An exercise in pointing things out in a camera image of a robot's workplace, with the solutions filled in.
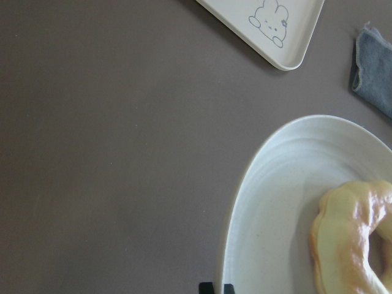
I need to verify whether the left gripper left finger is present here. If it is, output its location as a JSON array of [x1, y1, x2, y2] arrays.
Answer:
[[198, 282, 213, 294]]

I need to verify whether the grey folded cloth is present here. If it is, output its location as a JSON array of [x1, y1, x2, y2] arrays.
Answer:
[[352, 23, 391, 118]]

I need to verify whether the cream rabbit tray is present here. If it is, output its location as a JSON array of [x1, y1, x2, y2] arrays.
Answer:
[[198, 0, 324, 71]]

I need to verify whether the glazed ring donut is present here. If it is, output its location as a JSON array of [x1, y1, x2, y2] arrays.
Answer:
[[309, 181, 391, 293]]

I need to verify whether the white round plate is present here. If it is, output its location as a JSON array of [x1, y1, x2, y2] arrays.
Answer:
[[214, 115, 391, 293]]

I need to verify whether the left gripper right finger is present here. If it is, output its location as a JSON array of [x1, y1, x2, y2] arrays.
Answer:
[[224, 284, 235, 294]]

